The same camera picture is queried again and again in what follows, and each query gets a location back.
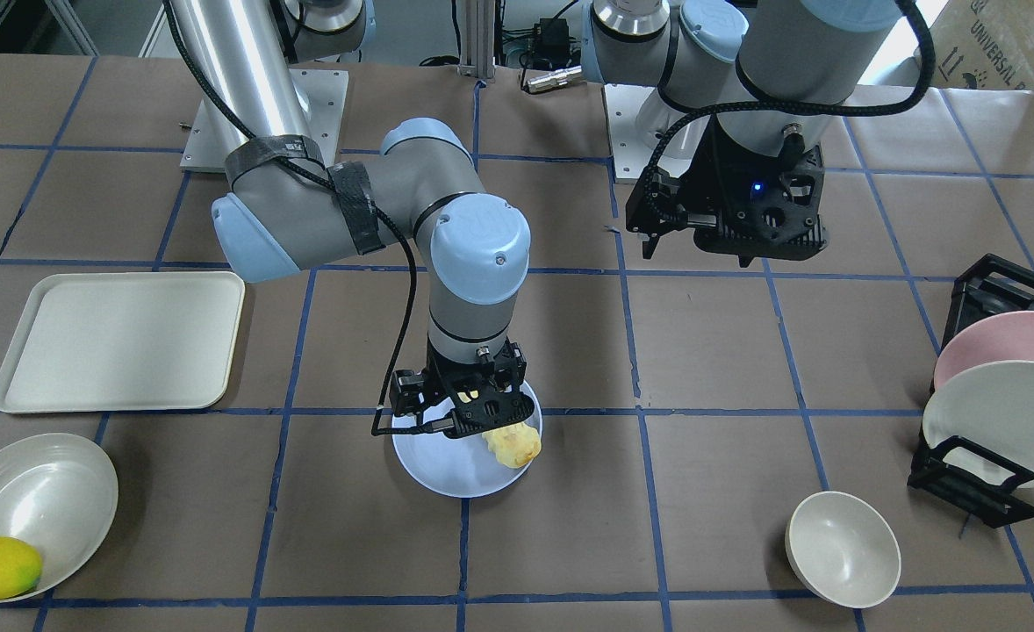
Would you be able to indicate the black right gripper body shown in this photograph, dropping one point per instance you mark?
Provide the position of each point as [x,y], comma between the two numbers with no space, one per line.
[409,392]

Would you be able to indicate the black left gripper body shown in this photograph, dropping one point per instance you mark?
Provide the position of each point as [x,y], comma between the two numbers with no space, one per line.
[721,167]

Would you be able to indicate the yellow bread roll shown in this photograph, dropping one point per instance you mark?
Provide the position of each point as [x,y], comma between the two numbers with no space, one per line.
[514,446]

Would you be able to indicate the blue plate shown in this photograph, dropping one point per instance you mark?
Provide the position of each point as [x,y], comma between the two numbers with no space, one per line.
[461,468]

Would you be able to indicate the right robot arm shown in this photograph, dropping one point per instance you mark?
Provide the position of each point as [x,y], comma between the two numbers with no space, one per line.
[290,208]

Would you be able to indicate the pink plate in rack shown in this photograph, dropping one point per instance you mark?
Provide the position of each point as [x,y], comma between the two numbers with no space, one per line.
[1004,337]

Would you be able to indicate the black plate rack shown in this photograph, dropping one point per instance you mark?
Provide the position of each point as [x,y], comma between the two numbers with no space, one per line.
[960,471]

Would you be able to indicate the cream plate in rack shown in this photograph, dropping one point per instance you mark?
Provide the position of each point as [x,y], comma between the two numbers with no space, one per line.
[991,405]

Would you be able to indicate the black power adapter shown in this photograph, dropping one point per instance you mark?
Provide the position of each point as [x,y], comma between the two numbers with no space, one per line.
[551,44]

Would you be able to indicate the cream bowl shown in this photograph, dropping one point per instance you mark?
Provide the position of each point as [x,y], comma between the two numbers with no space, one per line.
[843,550]

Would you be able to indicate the cream rectangular tray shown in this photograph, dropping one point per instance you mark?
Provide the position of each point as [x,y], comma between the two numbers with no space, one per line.
[123,341]

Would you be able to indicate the cream shallow dish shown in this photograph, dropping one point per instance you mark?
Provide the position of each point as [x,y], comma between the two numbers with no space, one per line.
[59,494]

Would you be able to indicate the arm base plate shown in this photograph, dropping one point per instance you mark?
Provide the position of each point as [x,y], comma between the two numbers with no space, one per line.
[637,119]
[310,102]

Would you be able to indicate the aluminium frame post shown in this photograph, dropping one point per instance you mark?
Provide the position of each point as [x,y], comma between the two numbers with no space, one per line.
[477,38]

